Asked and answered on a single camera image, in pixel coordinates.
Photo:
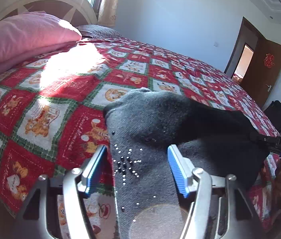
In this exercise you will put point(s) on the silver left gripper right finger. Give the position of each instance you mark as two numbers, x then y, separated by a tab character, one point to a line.
219	208

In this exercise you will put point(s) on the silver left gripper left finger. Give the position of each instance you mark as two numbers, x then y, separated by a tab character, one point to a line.
38	216

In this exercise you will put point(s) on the black pants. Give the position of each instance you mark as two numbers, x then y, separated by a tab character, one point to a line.
156	140

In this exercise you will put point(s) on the brown wooden door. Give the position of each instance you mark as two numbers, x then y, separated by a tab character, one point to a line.
258	76

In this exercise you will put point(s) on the red double happiness decal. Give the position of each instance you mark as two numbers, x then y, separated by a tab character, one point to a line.
269	60

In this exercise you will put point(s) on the red patchwork cartoon bedspread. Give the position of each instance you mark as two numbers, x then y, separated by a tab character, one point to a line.
51	105

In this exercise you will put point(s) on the pink pillow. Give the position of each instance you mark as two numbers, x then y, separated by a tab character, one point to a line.
31	34

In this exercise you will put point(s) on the striped grey pillow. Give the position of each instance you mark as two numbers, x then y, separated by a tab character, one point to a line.
97	31

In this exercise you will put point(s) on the right yellow curtain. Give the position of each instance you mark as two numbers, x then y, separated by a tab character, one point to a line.
107	13

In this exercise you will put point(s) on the cream and brown headboard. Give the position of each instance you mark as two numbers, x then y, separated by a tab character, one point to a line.
77	12

